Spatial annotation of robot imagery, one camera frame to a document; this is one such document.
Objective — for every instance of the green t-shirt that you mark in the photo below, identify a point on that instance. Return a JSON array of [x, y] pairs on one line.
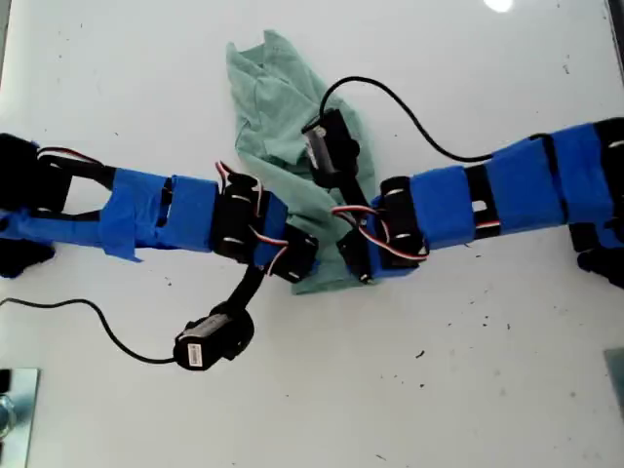
[[273, 112]]

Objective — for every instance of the black clamp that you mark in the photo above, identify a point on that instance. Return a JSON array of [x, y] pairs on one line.
[[5, 380]]

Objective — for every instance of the black camera stalk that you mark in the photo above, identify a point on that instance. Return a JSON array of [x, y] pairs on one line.
[[246, 287], [355, 192]]

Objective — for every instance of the black camera box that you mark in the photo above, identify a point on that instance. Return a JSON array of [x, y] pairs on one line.
[[205, 341], [336, 146]]

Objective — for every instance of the round steel post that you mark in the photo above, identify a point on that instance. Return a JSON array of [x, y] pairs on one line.
[[6, 414]]

